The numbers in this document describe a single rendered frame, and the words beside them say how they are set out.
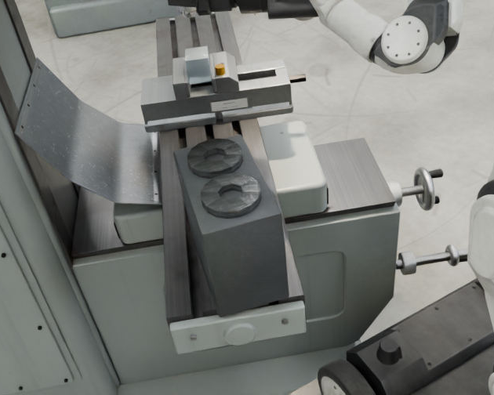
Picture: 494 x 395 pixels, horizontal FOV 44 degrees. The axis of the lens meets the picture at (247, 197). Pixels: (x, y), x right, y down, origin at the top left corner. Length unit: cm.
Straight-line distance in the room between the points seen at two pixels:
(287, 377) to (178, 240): 76
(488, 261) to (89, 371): 107
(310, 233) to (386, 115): 170
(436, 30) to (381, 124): 200
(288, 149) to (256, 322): 60
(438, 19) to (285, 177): 54
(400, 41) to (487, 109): 216
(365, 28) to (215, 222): 45
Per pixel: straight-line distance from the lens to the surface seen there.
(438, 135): 296
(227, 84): 138
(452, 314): 142
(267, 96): 141
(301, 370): 178
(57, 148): 134
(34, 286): 145
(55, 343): 159
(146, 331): 166
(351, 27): 112
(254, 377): 178
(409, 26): 105
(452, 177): 272
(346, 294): 165
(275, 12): 118
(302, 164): 144
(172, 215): 118
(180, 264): 108
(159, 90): 145
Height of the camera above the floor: 169
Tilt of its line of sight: 40 degrees down
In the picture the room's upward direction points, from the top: 8 degrees counter-clockwise
